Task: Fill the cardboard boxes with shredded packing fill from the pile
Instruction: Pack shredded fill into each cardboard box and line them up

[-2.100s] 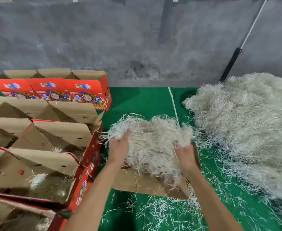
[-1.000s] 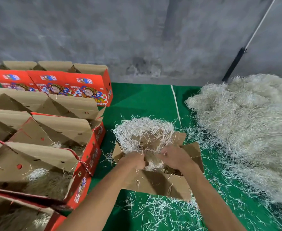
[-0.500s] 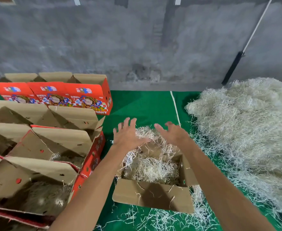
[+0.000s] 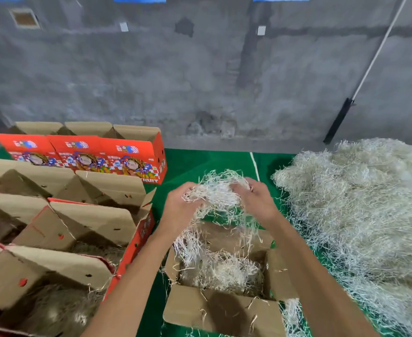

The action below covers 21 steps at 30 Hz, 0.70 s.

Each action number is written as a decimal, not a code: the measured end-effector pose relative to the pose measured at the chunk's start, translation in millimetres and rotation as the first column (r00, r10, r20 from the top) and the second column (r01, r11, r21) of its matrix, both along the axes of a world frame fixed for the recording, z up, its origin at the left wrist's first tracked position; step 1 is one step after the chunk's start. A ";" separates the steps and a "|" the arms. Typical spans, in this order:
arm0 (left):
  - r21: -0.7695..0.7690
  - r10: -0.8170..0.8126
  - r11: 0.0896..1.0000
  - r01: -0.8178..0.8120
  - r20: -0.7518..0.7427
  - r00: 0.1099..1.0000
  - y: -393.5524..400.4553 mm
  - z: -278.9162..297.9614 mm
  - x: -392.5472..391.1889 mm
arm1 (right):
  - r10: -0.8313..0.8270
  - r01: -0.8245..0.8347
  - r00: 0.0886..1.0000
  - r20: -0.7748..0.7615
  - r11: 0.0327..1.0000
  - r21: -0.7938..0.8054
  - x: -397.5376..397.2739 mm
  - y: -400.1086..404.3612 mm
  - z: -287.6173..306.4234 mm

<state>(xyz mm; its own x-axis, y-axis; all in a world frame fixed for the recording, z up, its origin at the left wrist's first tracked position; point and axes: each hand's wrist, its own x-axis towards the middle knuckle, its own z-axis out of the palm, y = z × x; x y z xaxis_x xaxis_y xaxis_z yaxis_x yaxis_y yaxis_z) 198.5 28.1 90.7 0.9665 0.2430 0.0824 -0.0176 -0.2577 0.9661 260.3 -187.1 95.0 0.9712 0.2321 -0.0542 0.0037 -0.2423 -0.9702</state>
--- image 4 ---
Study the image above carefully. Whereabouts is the yellow framed wall plate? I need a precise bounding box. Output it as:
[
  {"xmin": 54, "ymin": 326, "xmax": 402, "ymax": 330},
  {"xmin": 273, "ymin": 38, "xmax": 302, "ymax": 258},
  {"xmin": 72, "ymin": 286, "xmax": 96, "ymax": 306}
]
[{"xmin": 9, "ymin": 8, "xmax": 40, "ymax": 29}]

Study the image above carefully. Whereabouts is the handful of shredded paper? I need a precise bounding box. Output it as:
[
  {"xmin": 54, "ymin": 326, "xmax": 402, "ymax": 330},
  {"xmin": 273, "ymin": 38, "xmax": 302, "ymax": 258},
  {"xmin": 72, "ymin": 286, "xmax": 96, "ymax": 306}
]
[
  {"xmin": 16, "ymin": 284, "xmax": 105, "ymax": 337},
  {"xmin": 172, "ymin": 169, "xmax": 266, "ymax": 295}
]

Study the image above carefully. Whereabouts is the person's right forearm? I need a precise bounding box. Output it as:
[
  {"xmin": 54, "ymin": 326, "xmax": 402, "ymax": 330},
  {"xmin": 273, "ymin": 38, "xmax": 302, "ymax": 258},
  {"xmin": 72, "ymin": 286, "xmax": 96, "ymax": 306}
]
[{"xmin": 262, "ymin": 210, "xmax": 379, "ymax": 337}]

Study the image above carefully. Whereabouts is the white pole with black grip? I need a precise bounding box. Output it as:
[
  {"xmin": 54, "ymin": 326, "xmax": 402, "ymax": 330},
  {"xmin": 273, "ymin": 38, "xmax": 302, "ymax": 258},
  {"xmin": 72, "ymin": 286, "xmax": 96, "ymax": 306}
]
[{"xmin": 323, "ymin": 0, "xmax": 409, "ymax": 145}]

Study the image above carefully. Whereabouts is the pile of shredded paper filler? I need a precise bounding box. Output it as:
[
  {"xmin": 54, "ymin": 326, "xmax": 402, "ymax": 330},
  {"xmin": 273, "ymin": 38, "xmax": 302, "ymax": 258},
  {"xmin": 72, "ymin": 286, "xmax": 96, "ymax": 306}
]
[{"xmin": 271, "ymin": 138, "xmax": 412, "ymax": 337}]

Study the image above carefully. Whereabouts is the person's left forearm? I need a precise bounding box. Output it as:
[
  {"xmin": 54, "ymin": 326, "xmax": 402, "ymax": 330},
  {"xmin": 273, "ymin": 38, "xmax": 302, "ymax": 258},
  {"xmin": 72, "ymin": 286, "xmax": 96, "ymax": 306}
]
[{"xmin": 83, "ymin": 228, "xmax": 179, "ymax": 337}]

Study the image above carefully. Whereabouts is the person's left hand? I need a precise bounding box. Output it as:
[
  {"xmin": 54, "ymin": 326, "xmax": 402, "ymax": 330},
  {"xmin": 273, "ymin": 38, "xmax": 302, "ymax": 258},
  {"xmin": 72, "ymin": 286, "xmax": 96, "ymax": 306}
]
[{"xmin": 157, "ymin": 182, "xmax": 207, "ymax": 239}]

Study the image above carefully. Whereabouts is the person's right hand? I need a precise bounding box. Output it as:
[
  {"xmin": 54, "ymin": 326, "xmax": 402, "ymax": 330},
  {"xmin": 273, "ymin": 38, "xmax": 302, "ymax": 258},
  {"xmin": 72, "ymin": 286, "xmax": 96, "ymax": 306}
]
[{"xmin": 230, "ymin": 177, "xmax": 283, "ymax": 225}]

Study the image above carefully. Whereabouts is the group of red fruit boxes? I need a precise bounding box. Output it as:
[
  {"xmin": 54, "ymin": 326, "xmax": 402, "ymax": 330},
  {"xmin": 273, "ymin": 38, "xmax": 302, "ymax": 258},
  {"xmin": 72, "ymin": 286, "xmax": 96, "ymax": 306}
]
[{"xmin": 0, "ymin": 121, "xmax": 168, "ymax": 185}]

